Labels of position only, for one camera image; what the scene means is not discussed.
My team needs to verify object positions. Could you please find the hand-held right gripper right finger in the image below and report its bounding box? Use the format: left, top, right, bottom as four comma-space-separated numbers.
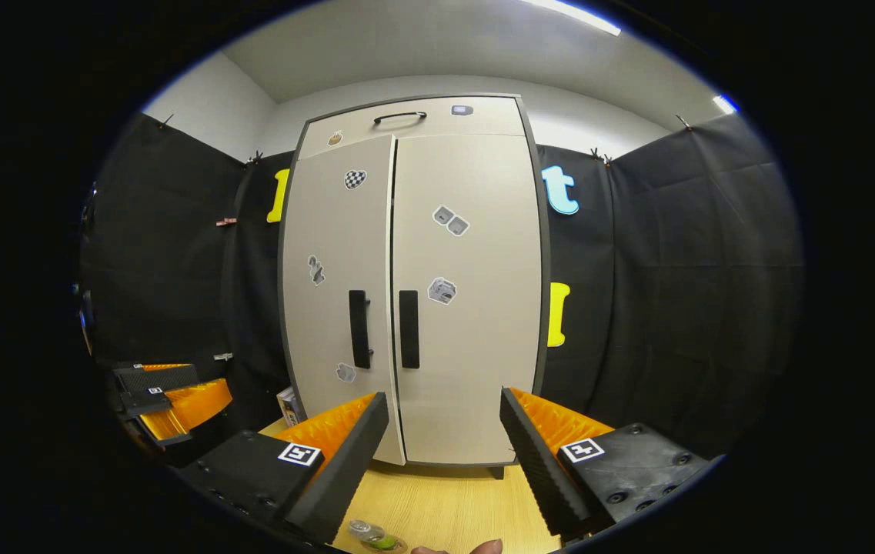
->
499, 386, 715, 543

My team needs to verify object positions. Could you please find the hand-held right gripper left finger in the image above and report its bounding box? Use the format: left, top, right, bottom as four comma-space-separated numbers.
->
175, 391, 390, 546

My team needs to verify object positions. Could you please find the green label plastic bottle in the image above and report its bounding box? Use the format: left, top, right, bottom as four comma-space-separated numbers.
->
347, 519, 406, 552

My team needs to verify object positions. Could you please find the white cabinet door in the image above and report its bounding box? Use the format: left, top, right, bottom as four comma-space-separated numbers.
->
391, 132, 544, 466
281, 135, 407, 466

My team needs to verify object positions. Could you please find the white cabinet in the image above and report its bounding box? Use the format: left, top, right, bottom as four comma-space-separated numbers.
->
277, 94, 551, 479

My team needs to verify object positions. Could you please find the beige cabinet drawer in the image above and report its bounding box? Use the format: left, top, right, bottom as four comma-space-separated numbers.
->
297, 96, 528, 160

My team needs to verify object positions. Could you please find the small printed box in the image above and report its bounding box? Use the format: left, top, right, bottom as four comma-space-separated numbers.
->
276, 386, 303, 428

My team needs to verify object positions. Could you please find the black backdrop cloth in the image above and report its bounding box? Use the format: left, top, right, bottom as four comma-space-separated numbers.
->
79, 112, 803, 462

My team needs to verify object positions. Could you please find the black door handle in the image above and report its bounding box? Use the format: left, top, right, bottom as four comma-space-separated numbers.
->
349, 289, 373, 370
399, 289, 420, 370

